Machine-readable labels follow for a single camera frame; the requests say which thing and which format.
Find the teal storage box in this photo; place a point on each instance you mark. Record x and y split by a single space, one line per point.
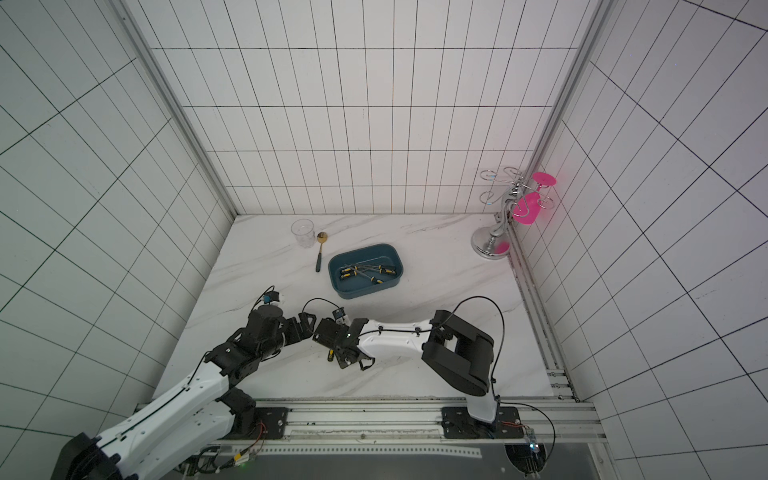
382 253

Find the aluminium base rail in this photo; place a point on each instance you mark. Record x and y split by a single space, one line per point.
409 427

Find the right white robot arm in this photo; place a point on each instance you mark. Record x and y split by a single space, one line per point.
458 352

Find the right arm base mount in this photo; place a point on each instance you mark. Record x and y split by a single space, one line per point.
457 424

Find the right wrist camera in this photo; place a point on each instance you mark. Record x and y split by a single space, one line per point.
339 315

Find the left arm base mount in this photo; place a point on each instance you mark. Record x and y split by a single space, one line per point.
251 421

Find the chrome cup holder stand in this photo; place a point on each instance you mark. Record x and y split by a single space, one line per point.
494 242

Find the pink disc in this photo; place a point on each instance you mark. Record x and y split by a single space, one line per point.
544 180
527 209

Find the gold spoon green handle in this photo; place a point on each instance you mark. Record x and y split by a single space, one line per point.
321 238

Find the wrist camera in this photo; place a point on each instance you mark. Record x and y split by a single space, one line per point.
270 297
339 315

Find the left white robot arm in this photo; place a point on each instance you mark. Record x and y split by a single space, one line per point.
205 406

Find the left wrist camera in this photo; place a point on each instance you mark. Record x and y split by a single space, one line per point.
270 297

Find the pink disc lower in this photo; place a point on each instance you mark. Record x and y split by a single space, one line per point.
527 209

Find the pink disc upper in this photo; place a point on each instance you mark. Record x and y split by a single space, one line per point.
544 180

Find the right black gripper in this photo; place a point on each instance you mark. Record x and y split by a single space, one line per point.
330 335

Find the clear plastic cup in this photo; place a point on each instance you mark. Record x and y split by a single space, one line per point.
304 233

